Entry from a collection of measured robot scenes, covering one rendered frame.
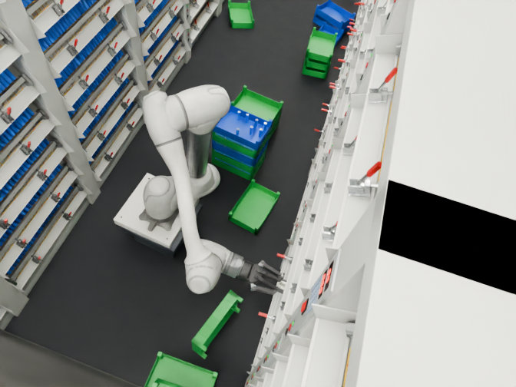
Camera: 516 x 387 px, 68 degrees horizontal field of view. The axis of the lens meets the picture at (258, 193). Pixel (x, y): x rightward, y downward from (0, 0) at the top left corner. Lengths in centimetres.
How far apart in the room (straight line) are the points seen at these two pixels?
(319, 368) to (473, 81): 47
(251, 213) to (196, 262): 110
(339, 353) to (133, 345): 162
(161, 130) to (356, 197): 84
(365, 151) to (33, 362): 70
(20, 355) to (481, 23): 76
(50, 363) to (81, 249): 216
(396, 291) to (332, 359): 24
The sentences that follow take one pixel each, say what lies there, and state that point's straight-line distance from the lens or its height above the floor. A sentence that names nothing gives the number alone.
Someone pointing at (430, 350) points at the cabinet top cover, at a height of 173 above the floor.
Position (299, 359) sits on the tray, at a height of 130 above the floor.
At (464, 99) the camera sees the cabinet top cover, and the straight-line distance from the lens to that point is 62.
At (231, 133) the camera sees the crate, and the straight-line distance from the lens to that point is 226.
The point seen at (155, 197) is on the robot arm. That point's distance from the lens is 187.
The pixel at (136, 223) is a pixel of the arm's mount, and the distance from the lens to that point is 210.
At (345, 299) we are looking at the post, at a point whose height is 158.
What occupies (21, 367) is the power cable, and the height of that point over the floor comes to 187.
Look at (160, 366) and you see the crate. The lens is 210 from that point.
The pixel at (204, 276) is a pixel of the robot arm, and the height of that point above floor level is 83.
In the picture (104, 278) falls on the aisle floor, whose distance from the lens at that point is 227.
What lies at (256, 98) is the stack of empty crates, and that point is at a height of 17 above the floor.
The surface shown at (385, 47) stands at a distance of 107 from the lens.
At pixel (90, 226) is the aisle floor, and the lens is 243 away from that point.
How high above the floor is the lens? 207
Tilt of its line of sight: 57 degrees down
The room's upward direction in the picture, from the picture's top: 12 degrees clockwise
